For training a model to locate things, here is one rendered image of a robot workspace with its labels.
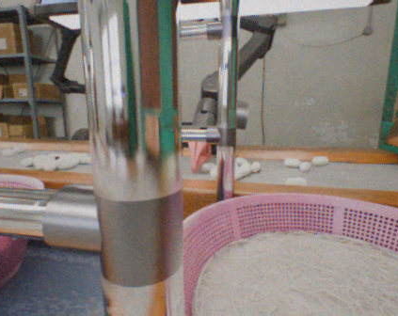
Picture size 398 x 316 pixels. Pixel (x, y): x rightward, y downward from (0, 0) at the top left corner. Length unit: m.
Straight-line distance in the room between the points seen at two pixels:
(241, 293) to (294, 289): 0.04
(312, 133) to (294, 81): 0.52
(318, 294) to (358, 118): 2.52
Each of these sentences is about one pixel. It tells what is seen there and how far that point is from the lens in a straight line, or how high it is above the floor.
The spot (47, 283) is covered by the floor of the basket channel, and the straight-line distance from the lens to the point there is 0.36.
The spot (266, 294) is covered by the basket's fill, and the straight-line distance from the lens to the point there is 0.21.
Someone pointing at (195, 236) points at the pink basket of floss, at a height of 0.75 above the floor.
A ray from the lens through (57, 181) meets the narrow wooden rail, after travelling 0.44.
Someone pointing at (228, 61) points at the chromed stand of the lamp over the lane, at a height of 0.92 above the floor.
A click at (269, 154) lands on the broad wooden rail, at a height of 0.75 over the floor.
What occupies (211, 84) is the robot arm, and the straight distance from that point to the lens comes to 0.64.
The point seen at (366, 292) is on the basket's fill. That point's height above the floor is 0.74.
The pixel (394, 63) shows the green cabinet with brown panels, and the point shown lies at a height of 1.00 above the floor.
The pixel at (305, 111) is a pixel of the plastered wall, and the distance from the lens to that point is 2.59.
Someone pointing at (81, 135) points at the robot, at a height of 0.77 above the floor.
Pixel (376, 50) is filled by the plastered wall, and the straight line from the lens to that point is 2.78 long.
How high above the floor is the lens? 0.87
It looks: 11 degrees down
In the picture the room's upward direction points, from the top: straight up
